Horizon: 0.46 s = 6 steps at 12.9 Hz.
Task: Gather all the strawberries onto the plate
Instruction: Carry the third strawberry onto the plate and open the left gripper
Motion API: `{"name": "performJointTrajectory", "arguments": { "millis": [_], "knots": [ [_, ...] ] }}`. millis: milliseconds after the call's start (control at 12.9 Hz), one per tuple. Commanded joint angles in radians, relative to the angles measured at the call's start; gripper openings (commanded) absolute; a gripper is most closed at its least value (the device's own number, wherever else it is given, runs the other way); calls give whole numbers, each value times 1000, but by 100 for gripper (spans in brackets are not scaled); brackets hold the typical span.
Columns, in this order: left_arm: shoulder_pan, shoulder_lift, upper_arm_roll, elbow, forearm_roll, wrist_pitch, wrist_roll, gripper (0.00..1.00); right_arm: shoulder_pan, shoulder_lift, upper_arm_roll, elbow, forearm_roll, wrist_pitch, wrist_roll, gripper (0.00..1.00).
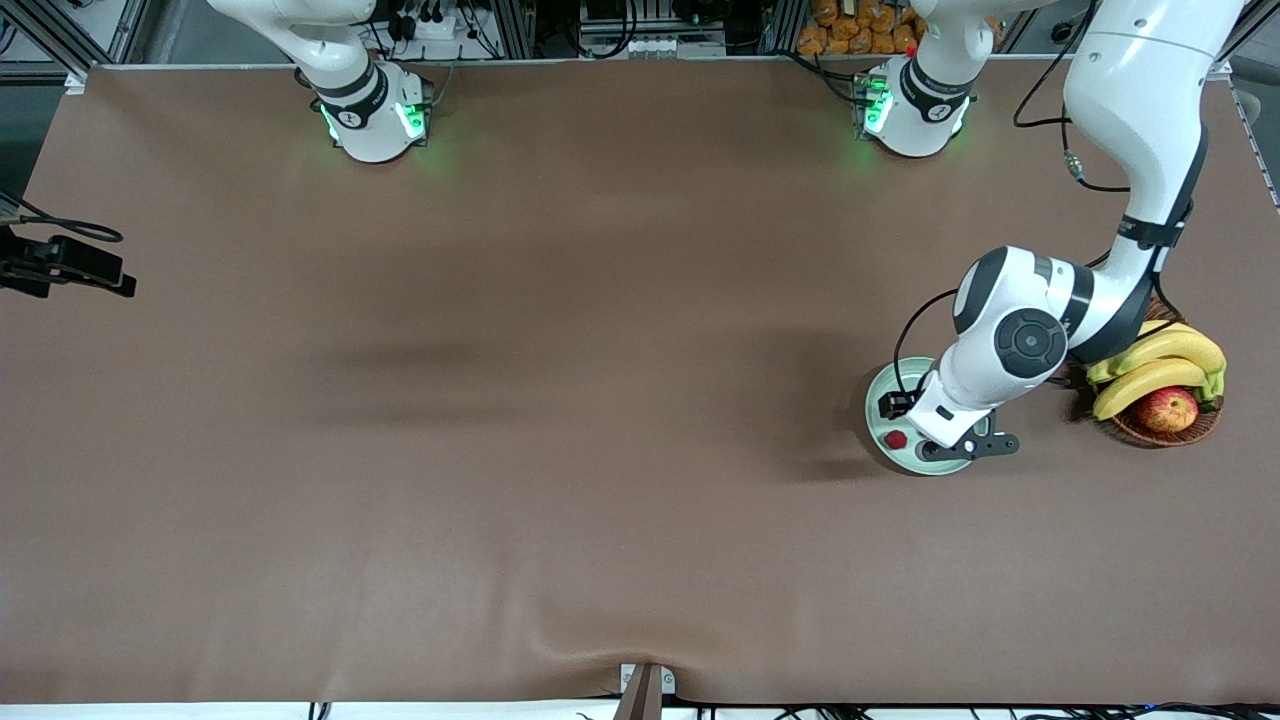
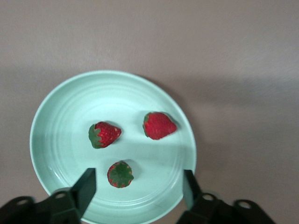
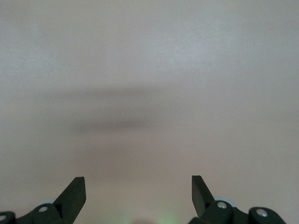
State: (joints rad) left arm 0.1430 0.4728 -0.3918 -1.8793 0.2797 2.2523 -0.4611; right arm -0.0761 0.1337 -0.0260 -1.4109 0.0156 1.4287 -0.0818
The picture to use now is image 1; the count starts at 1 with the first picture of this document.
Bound pile of orange buns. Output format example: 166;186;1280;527
797;0;926;56

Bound metal clamp bracket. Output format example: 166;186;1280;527
618;663;677;720

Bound brown wicker basket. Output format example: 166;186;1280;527
1100;295;1224;448

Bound brown table mat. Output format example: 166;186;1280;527
0;55;1280;706

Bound white terminal block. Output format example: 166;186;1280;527
578;35;728;59

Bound light green round plate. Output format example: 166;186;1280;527
865;357;986;477

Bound red yellow apple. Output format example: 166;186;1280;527
1136;386;1199;434

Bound aluminium frame profile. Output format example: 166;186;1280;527
495;0;536;59
1195;0;1280;83
0;0;151;96
770;0;806;56

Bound white power strip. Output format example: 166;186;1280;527
398;8;463;43

